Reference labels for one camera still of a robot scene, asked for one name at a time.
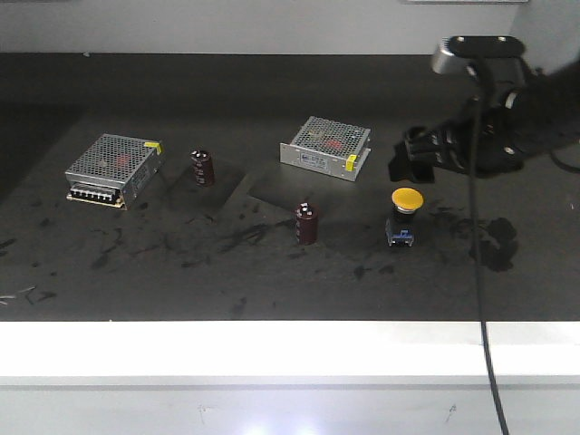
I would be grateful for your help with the small metal pins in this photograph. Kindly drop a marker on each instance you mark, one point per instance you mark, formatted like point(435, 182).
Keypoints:
point(26, 294)

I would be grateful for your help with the yellow mushroom push button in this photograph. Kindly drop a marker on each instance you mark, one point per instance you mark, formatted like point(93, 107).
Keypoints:
point(399, 230)

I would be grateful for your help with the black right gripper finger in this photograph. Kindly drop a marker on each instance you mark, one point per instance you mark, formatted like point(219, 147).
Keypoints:
point(401, 168)
point(419, 141)

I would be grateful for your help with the silver mesh power supply left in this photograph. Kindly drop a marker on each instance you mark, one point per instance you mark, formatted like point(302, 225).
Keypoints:
point(114, 170)

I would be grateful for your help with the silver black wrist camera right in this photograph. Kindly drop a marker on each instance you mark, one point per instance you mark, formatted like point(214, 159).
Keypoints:
point(455, 52)

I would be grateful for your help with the silver mesh power supply right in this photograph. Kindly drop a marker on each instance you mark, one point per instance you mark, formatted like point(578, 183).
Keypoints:
point(328, 147)

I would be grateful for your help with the dark red capacitor right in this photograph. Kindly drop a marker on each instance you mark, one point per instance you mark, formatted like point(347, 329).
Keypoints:
point(306, 223)

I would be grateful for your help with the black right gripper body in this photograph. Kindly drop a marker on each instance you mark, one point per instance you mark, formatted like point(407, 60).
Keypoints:
point(497, 128)

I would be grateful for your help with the silver mesh power supply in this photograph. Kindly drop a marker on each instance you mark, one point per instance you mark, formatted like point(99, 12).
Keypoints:
point(328, 147)
point(114, 170)

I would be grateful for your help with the dark red capacitor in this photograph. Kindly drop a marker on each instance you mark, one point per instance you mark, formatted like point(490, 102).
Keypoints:
point(202, 164)
point(306, 223)

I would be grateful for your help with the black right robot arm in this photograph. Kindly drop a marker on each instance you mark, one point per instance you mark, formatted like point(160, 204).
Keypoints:
point(561, 113)

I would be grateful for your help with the dark red capacitor left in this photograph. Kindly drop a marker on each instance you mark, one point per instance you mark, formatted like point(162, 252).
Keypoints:
point(202, 164)

